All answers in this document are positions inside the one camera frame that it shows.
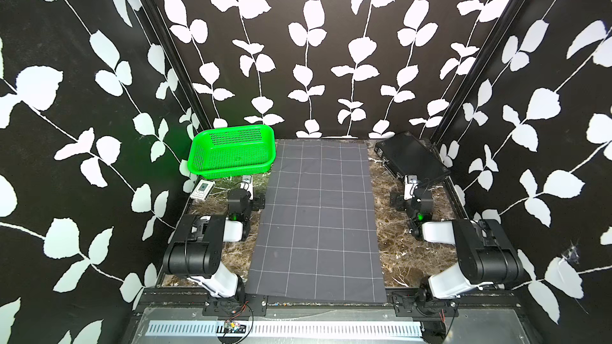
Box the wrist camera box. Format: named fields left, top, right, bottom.
left=240, top=175, right=254, bottom=197
left=403, top=175, right=419, bottom=201

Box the small white thermometer display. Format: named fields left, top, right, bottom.
left=190, top=179, right=215, bottom=201

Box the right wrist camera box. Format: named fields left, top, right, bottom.
left=403, top=175, right=419, bottom=201

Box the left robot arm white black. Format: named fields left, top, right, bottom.
left=162, top=188, right=266, bottom=304

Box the dark grey grid pillowcase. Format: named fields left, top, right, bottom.
left=246, top=140, right=387, bottom=304

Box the black tablet device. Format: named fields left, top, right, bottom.
left=374, top=132, right=450, bottom=188

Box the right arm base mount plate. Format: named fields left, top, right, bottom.
left=387, top=288, right=457, bottom=320

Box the white perforated rail strip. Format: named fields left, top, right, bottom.
left=145, top=320, right=423, bottom=340

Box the small circuit board with wires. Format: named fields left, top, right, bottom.
left=218, top=321, right=250, bottom=336

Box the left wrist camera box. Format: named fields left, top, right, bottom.
left=240, top=175, right=254, bottom=197

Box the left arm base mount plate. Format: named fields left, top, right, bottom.
left=202, top=293, right=269, bottom=319

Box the green plastic basket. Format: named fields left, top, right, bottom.
left=186, top=124, right=277, bottom=180

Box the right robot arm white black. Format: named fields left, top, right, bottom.
left=390, top=185, right=524, bottom=303

